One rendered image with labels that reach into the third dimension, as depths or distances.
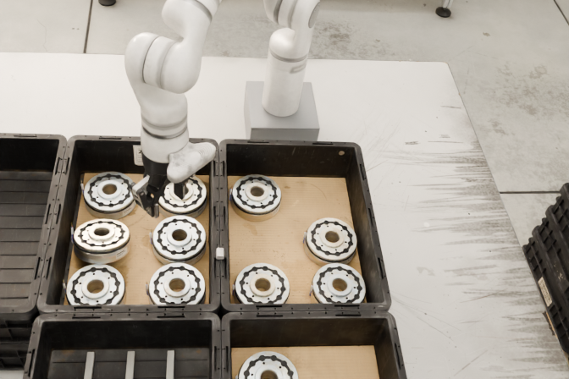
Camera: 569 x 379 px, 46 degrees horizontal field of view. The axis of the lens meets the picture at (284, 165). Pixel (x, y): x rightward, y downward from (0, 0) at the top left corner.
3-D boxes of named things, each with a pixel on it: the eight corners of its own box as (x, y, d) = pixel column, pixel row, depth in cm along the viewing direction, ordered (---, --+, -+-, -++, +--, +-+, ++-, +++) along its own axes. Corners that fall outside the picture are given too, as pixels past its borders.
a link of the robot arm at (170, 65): (183, 84, 89) (223, 0, 93) (124, 63, 90) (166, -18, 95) (191, 107, 96) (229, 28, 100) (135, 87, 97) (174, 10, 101)
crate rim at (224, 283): (218, 145, 140) (218, 138, 139) (357, 149, 144) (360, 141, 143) (220, 318, 114) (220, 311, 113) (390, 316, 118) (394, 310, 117)
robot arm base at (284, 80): (258, 92, 168) (264, 37, 155) (293, 89, 170) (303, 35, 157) (266, 118, 162) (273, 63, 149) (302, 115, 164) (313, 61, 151)
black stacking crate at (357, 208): (217, 176, 147) (219, 140, 139) (349, 178, 151) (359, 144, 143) (218, 343, 122) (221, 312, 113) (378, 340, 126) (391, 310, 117)
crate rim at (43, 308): (69, 142, 136) (69, 134, 135) (218, 145, 140) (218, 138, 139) (36, 320, 110) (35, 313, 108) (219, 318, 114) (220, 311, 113)
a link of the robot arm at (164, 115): (122, 126, 101) (174, 145, 100) (114, 46, 90) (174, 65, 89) (144, 97, 106) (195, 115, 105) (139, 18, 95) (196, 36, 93)
